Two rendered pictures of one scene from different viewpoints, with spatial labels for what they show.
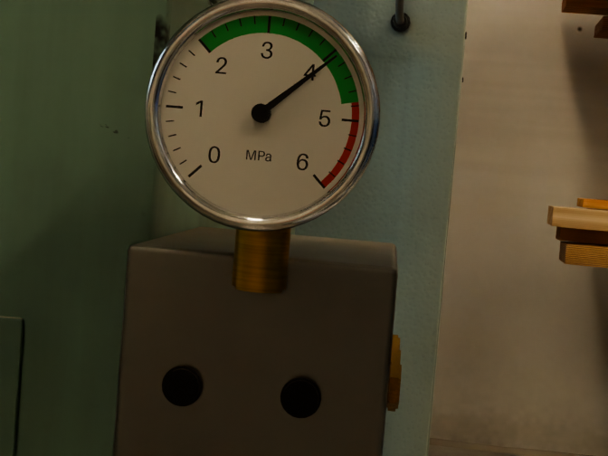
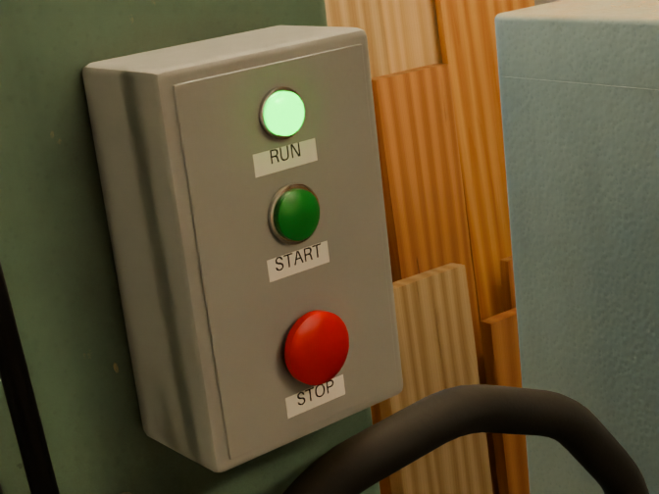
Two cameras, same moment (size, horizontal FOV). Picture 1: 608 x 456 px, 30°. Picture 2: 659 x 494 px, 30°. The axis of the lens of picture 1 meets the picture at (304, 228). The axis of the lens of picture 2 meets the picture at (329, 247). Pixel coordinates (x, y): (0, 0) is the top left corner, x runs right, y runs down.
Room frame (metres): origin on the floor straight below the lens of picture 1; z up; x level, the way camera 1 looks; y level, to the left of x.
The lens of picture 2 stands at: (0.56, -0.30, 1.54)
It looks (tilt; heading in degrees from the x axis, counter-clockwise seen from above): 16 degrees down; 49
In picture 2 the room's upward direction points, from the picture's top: 7 degrees counter-clockwise
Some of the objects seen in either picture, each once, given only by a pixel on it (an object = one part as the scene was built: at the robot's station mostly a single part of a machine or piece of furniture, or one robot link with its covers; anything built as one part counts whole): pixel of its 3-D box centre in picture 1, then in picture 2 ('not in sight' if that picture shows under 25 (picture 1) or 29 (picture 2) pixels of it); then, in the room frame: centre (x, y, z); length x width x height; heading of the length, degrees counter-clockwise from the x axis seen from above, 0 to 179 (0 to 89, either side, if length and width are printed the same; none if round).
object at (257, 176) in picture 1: (265, 149); not in sight; (0.32, 0.01, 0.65); 0.06 x 0.04 x 0.08; 86
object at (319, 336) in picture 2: not in sight; (317, 347); (0.85, 0.06, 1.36); 0.03 x 0.01 x 0.03; 176
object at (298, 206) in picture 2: not in sight; (297, 215); (0.85, 0.06, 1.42); 0.02 x 0.01 x 0.02; 176
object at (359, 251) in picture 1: (277, 359); not in sight; (0.39, 0.01, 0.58); 0.12 x 0.08 x 0.08; 176
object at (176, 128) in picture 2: not in sight; (252, 238); (0.86, 0.09, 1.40); 0.10 x 0.06 x 0.16; 176
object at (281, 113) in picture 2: not in sight; (284, 113); (0.85, 0.06, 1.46); 0.02 x 0.01 x 0.02; 176
